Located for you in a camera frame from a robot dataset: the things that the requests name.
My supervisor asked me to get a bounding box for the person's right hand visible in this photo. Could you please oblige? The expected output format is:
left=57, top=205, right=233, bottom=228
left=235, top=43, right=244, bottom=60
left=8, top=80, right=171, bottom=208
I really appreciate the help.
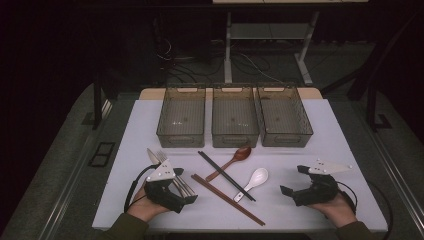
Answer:
left=306, top=192, right=358, bottom=229

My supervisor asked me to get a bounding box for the white standing desk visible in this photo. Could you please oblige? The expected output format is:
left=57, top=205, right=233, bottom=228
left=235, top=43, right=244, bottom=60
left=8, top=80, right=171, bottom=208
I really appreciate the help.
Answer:
left=212, top=0, right=369, bottom=87

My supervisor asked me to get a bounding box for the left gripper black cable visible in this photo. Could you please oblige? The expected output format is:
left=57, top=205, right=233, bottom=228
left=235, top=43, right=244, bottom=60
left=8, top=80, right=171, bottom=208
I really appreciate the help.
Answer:
left=123, top=163, right=162, bottom=214

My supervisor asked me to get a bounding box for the white table mat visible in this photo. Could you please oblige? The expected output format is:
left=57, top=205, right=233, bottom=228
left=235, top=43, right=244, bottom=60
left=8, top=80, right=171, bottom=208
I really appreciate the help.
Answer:
left=92, top=98, right=389, bottom=233

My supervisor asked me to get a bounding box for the metal fork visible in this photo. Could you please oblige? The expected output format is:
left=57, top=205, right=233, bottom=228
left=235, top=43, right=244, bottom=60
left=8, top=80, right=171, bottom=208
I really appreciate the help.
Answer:
left=155, top=150, right=198, bottom=198

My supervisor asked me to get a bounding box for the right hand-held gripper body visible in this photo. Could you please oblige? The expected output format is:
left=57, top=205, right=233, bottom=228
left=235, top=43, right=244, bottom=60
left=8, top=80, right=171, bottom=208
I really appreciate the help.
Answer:
left=292, top=158, right=354, bottom=208

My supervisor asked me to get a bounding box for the brown wooden spoon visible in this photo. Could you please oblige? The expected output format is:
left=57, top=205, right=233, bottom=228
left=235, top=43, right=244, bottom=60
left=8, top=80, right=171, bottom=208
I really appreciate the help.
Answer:
left=205, top=145, right=253, bottom=183

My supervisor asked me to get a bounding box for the clear grey plastic bin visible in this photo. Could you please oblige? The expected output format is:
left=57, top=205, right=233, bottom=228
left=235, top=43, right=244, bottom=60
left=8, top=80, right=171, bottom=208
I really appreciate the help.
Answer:
left=254, top=83, right=314, bottom=148
left=155, top=83, right=207, bottom=149
left=211, top=83, right=260, bottom=149

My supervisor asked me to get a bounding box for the person's left hand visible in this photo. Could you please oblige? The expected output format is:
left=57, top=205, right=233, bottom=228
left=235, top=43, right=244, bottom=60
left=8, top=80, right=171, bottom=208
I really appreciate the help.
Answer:
left=126, top=186, right=171, bottom=223

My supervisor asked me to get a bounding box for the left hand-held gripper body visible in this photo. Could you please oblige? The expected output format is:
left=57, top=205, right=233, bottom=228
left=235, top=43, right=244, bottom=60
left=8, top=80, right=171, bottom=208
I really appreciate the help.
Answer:
left=143, top=159, right=186, bottom=214

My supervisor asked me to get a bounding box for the metal floor rail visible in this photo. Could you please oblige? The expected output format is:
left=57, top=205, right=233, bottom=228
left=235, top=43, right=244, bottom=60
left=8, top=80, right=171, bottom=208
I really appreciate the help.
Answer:
left=368, top=131, right=424, bottom=231
left=39, top=99, right=114, bottom=240

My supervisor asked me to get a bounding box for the white ceramic spoon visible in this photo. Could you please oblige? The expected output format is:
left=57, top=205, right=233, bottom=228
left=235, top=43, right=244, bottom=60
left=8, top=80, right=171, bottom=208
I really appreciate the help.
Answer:
left=233, top=167, right=270, bottom=204

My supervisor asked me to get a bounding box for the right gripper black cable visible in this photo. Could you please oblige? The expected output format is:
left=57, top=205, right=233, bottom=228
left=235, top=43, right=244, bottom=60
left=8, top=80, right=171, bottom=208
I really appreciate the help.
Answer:
left=334, top=179, right=394, bottom=240

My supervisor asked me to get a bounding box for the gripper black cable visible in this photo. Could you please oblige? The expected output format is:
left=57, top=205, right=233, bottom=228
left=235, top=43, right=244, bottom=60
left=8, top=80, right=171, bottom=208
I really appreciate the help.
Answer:
left=334, top=179, right=394, bottom=240
left=123, top=163, right=162, bottom=214

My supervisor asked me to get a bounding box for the black metal stand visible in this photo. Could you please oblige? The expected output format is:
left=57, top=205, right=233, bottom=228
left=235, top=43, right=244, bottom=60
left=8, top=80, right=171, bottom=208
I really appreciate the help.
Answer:
left=81, top=66, right=121, bottom=131
left=321, top=14, right=418, bottom=133

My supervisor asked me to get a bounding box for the black floor cable bundle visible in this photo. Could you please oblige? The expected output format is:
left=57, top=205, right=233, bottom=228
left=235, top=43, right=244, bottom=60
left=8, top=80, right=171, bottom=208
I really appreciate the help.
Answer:
left=156, top=36, right=278, bottom=85

